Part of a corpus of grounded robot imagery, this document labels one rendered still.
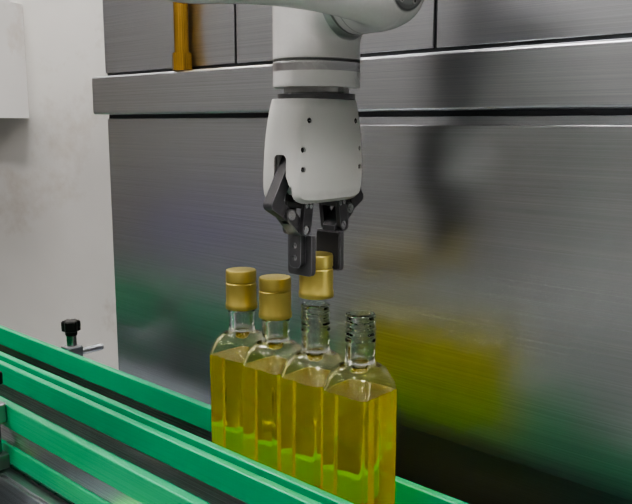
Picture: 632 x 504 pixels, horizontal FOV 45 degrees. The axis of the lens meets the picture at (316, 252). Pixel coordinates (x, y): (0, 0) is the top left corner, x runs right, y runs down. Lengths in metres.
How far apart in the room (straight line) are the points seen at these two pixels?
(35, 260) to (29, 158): 0.50
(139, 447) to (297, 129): 0.45
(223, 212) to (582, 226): 0.54
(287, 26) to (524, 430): 0.46
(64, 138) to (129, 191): 2.62
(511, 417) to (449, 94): 0.34
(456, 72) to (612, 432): 0.38
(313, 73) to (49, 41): 3.26
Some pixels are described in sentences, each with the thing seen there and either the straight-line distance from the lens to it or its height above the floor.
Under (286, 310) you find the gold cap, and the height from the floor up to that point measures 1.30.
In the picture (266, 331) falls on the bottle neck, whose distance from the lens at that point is 0.82.
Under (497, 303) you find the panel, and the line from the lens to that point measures 0.80.
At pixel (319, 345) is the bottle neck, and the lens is 0.78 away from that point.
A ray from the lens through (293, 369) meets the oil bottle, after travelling 0.78.
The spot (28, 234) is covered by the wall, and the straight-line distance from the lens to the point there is 4.07.
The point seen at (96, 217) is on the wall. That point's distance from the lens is 3.83.
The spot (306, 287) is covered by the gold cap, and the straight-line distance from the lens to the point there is 0.76.
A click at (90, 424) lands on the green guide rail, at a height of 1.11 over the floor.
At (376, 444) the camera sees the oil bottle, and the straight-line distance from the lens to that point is 0.76.
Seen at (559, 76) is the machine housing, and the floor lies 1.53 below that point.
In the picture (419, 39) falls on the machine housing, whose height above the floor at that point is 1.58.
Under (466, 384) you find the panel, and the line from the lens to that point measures 0.84.
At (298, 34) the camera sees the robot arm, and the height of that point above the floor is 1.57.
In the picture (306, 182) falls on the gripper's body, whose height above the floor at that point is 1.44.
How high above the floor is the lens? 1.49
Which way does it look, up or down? 10 degrees down
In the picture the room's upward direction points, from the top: straight up
